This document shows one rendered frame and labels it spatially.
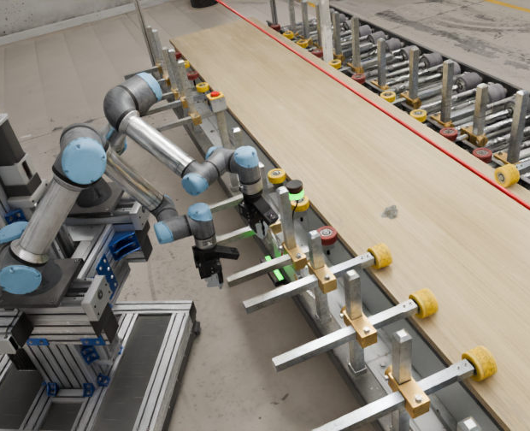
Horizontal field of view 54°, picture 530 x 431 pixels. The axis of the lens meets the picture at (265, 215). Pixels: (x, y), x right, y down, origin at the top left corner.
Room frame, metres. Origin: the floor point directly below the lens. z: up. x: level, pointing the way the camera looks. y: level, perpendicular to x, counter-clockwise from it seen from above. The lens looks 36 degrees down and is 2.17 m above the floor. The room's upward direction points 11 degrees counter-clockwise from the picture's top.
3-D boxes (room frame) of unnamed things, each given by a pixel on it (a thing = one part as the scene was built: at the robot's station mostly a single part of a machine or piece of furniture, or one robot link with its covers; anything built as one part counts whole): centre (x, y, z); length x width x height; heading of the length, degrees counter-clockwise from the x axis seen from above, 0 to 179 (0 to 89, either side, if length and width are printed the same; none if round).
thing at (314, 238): (1.30, -0.14, 0.87); 0.03 x 0.03 x 0.48; 15
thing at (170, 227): (1.41, 0.31, 1.15); 0.11 x 0.11 x 0.08; 15
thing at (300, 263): (1.52, -0.09, 0.85); 0.13 x 0.06 x 0.05; 15
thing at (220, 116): (2.28, 0.12, 0.93); 0.05 x 0.04 x 0.45; 15
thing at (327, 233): (1.54, -0.22, 0.85); 0.08 x 0.08 x 0.11
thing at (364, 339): (1.04, -0.21, 0.95); 0.13 x 0.06 x 0.05; 15
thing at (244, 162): (1.50, 0.03, 1.28); 0.09 x 0.08 x 0.11; 50
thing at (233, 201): (1.97, 0.10, 0.83); 0.43 x 0.03 x 0.04; 105
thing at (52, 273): (1.40, 0.80, 1.09); 0.15 x 0.15 x 0.10
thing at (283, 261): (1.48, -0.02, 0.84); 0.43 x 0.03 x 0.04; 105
